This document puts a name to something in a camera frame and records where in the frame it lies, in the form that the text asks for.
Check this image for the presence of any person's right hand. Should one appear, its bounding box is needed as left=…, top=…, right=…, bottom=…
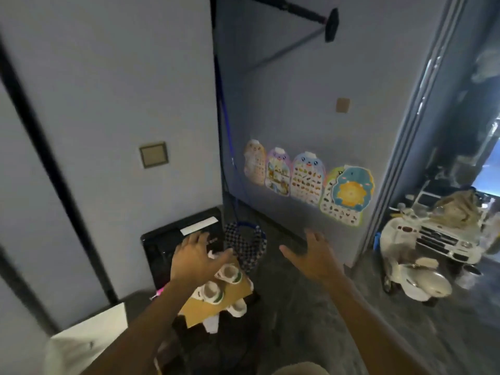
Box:
left=279, top=229, right=345, bottom=288

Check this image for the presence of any person's left hand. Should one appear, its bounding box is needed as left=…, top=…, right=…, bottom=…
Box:
left=171, top=232, right=235, bottom=290

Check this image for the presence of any person's right forearm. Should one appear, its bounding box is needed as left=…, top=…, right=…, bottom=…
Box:
left=323, top=272, right=435, bottom=375

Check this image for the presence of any person's left forearm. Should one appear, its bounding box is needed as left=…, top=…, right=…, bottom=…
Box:
left=80, top=276, right=206, bottom=375

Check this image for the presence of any white green small shoe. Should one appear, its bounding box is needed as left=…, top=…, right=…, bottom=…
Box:
left=228, top=298, right=248, bottom=318
left=216, top=263, right=243, bottom=286
left=194, top=280, right=225, bottom=306

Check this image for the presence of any black white checkered bag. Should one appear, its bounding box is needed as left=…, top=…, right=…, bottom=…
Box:
left=224, top=221, right=268, bottom=274

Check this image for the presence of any white label sheet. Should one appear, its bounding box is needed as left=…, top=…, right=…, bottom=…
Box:
left=180, top=216, right=220, bottom=236

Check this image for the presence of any black box appliance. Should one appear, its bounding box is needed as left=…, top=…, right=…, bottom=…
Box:
left=140, top=207, right=226, bottom=291

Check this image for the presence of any white toy scooter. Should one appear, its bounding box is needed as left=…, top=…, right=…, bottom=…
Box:
left=379, top=204, right=454, bottom=307

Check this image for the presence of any white flat board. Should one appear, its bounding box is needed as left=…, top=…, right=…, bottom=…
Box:
left=43, top=302, right=129, bottom=375

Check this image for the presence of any white toy ride-on car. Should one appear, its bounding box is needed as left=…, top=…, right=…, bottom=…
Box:
left=413, top=207, right=486, bottom=267

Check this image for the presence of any beige crumpled cloth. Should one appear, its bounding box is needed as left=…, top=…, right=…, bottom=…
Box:
left=431, top=190, right=484, bottom=229

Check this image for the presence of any silver metal pot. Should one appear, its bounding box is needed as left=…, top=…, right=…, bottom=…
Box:
left=454, top=264, right=483, bottom=290

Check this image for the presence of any black pull-up bar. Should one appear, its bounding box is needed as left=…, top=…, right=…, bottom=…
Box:
left=241, top=0, right=340, bottom=43

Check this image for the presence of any blue animal chart wall poster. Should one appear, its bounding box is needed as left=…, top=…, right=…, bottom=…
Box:
left=290, top=151, right=327, bottom=208

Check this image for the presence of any blue yellow sun wall poster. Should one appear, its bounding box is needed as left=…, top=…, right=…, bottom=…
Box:
left=319, top=165, right=376, bottom=228

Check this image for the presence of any purple chart wall poster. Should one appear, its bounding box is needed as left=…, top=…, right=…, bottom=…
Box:
left=265, top=147, right=293, bottom=197

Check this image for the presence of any orange chart wall poster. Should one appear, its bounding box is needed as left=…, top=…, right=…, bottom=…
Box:
left=244, top=139, right=267, bottom=187

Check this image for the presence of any large brown wall switch plate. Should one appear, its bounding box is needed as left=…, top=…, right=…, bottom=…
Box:
left=139, top=141, right=169, bottom=169

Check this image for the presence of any blue hanging strap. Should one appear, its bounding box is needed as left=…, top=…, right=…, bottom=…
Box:
left=213, top=54, right=251, bottom=215

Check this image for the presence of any grey sliding door frame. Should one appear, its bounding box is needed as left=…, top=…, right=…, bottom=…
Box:
left=360, top=0, right=471, bottom=256

